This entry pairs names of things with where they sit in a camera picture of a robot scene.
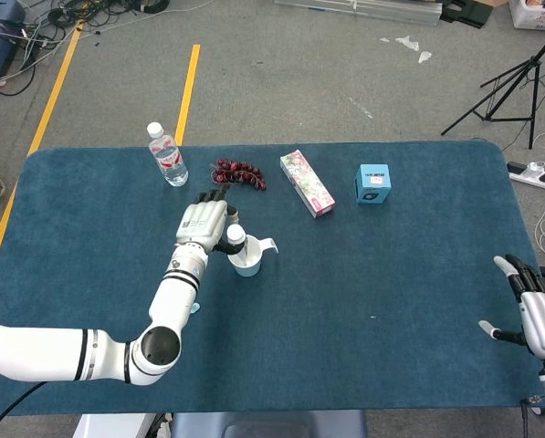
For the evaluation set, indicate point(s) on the black tripod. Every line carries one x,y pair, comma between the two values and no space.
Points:
534,64

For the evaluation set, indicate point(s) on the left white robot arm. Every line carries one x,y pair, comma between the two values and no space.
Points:
171,296

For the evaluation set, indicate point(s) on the white paper scrap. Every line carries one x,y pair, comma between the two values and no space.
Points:
425,57
409,42

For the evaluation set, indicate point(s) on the bunch of red grapes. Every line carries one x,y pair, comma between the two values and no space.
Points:
242,173

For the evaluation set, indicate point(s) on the light blue toothbrush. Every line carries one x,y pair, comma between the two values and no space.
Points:
195,308

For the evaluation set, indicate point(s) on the white power strip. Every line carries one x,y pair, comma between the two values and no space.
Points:
525,173

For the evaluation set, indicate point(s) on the floral toothpaste tube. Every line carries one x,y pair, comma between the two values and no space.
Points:
235,233

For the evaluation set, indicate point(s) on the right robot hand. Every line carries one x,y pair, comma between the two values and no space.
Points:
543,324

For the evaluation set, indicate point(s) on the clear water bottle red label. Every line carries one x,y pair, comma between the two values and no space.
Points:
171,164

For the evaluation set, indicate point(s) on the blue felt table mat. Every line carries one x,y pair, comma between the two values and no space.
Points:
345,274

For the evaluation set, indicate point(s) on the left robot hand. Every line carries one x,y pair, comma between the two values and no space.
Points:
201,223

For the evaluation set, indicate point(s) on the black flat plates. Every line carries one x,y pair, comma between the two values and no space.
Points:
473,13

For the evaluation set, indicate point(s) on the white plastic basket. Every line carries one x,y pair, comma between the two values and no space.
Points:
527,18

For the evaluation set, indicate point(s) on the blue speaker box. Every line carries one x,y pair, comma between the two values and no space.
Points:
372,182

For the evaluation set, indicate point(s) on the pink floral long box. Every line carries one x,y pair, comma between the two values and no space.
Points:
306,182

